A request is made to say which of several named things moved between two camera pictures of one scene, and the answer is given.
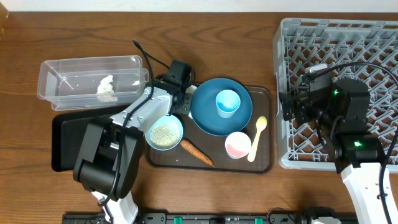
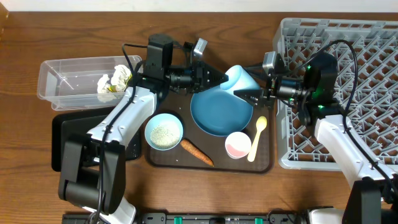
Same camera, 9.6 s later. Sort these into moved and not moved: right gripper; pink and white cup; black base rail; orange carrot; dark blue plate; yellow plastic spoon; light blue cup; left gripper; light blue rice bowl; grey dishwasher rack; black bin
Moved: right gripper; light blue cup; left gripper
Not moved: yellow plastic spoon; black base rail; pink and white cup; black bin; light blue rice bowl; orange carrot; grey dishwasher rack; dark blue plate
